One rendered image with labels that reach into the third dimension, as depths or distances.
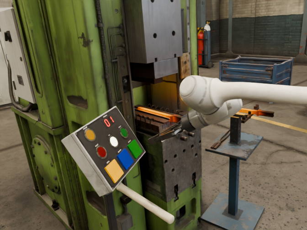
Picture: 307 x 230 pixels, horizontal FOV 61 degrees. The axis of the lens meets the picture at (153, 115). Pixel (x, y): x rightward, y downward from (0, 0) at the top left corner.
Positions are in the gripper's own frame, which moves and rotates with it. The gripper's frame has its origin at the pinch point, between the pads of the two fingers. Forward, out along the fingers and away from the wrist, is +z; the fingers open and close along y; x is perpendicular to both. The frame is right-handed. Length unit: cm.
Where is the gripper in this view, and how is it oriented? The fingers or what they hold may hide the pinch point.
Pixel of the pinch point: (155, 138)
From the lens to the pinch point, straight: 119.3
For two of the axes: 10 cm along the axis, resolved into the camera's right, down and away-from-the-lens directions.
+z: -7.7, 4.2, 4.9
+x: -5.3, -8.4, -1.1
